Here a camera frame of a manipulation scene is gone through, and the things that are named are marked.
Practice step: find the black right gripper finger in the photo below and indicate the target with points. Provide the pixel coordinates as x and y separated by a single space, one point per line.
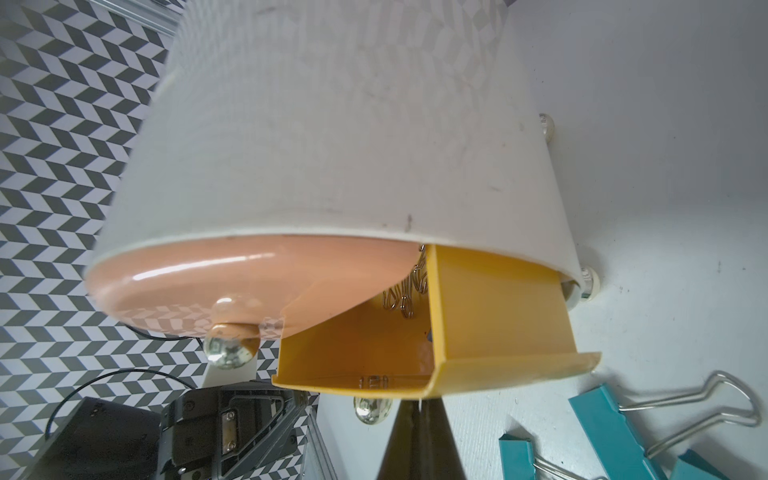
421 444

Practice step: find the green binder clip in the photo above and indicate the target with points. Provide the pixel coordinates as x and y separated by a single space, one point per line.
520 462
617 443
692 466

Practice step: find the cream round drawer cabinet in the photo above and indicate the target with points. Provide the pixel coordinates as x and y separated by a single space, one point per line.
398 120

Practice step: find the blue binder clip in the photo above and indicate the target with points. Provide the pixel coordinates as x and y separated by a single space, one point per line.
400 297

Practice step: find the orange pink top drawer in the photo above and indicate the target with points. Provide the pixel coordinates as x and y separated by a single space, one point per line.
264 287

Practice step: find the aluminium corner post left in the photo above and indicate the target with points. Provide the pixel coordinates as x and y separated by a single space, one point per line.
154 15

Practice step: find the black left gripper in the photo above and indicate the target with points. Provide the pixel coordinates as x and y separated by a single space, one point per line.
226 432

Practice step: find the yellow drawer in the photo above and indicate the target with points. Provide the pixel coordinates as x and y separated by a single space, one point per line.
487 322

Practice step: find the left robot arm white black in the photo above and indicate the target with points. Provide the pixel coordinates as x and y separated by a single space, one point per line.
102 440

